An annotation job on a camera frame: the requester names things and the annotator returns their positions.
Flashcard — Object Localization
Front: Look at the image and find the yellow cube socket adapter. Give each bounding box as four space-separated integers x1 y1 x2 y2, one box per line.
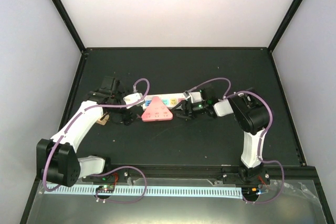
96 113 110 125

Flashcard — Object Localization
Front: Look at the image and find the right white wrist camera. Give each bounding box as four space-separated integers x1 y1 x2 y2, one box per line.
183 91 202 103

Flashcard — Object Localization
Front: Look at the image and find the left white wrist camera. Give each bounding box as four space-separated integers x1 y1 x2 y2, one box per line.
123 93 144 107

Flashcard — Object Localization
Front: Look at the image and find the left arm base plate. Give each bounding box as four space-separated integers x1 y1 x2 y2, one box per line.
81 166 131 184

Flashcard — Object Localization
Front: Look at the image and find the purple cable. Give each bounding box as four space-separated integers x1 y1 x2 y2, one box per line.
41 78 151 204
187 77 285 205

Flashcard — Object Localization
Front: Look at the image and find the pink triangular socket adapter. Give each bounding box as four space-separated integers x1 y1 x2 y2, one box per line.
141 97 173 122

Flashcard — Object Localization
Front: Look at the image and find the black aluminium frame post left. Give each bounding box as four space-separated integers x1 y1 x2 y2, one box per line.
51 0 86 52

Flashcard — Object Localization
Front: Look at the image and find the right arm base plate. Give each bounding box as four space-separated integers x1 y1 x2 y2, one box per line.
221 165 270 185

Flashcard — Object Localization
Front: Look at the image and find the black aluminium frame post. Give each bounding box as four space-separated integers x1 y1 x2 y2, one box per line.
267 0 303 53
51 0 86 52

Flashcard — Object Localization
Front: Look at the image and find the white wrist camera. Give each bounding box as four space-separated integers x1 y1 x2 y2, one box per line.
183 91 202 103
123 93 144 107

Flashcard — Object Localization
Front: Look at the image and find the light blue slotted cable duct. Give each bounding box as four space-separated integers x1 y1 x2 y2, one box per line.
50 184 243 199

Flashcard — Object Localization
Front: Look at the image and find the white power strip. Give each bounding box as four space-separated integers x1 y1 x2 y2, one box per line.
142 93 185 111

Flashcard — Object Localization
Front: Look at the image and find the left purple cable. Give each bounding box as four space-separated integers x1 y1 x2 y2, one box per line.
41 78 151 204

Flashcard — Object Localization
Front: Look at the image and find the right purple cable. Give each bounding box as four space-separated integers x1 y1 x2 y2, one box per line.
187 77 285 205

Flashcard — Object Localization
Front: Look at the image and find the black aluminium frame post right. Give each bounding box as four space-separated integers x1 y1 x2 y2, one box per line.
267 0 303 53

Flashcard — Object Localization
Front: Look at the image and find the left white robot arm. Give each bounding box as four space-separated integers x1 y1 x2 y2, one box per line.
36 77 143 191

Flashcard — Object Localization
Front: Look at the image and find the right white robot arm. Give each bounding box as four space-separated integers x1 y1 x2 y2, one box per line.
171 84 272 184

